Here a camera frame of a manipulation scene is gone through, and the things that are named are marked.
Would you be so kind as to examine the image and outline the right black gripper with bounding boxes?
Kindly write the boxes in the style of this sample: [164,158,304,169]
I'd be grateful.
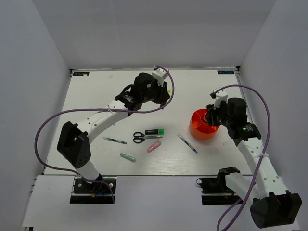
[205,99,233,128]

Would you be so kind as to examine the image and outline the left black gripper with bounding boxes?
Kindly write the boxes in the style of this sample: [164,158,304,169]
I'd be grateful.
[141,77,170,105]

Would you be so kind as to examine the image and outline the orange round organizer container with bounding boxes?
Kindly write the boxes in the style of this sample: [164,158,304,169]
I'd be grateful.
[189,108,219,140]

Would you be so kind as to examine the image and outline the green highlighter marker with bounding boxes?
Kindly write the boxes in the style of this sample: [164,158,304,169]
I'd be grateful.
[144,129,165,135]

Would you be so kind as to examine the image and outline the blue pen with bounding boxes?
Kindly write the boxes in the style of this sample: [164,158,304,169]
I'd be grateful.
[177,134,198,154]

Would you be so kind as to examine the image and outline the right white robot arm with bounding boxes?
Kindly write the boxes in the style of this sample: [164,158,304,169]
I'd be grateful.
[205,98,302,229]

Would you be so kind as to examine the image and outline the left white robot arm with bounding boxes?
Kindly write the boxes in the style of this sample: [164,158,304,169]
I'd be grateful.
[57,68,170,192]

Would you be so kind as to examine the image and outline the right blue corner label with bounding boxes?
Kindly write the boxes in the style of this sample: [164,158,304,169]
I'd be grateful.
[217,70,234,75]

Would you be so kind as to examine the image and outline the blue corner label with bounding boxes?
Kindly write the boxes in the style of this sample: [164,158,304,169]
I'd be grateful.
[73,72,90,76]
[217,70,234,75]

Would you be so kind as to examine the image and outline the pink translucent tube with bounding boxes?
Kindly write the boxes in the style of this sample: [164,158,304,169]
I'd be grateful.
[147,141,161,153]

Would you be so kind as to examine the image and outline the left blue corner label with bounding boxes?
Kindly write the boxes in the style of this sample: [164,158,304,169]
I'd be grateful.
[73,72,90,76]

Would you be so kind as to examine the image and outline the green pen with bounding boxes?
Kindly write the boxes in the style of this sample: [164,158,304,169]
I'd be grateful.
[102,137,127,145]

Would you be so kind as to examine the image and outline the green translucent tube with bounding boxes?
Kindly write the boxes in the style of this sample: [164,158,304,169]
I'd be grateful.
[120,153,136,163]

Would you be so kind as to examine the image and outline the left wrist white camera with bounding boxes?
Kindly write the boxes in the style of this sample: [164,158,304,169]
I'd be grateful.
[152,68,168,87]

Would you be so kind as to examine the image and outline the wrist white camera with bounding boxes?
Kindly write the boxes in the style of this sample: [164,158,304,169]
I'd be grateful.
[152,68,168,87]
[210,89,228,109]

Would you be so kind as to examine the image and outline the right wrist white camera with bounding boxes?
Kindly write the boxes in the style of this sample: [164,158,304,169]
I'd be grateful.
[210,89,228,109]

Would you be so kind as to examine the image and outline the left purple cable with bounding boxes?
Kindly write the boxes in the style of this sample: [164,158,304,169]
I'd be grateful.
[33,64,175,204]

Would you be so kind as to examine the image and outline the black handled scissors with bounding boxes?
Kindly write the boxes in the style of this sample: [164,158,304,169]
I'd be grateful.
[133,132,163,144]

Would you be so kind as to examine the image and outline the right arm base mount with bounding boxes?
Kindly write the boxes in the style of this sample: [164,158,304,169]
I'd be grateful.
[196,167,241,205]

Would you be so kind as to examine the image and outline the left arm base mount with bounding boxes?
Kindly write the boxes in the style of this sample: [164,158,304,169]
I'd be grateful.
[70,178,117,205]

